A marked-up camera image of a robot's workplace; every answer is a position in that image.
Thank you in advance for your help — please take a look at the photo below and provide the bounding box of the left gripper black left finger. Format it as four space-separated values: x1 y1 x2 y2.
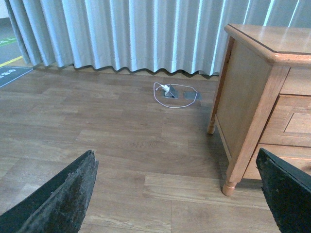
0 150 99 233

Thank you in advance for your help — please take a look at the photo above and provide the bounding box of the wooden top drawer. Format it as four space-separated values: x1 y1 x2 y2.
260 95 311 147

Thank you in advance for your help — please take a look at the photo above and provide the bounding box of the dark green floor sign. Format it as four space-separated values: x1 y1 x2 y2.
0 66 33 87

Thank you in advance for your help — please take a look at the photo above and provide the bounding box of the open grey floor socket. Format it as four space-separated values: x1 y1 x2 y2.
162 84 179 99

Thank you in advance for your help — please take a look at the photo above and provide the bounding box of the grey pleated curtain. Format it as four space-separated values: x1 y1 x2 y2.
5 0 311 75

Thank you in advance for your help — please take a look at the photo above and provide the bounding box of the closed grey floor plate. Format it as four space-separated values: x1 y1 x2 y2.
183 91 202 100

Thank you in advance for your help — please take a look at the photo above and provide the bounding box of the white charging cable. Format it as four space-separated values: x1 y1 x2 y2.
153 82 198 108

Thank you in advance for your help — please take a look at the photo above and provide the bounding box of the wooden nightstand cabinet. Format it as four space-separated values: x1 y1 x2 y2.
207 24 311 196

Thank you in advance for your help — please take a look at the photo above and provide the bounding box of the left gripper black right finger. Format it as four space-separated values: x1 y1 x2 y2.
256 148 311 233

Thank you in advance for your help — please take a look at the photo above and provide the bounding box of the white plug on floor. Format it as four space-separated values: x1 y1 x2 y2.
155 85 170 92

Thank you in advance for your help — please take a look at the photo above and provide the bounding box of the wooden drawer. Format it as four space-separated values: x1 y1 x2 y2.
242 143 311 181
260 95 311 147

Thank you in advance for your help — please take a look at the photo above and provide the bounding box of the wooden lower drawer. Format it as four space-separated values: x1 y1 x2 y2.
242 143 311 181

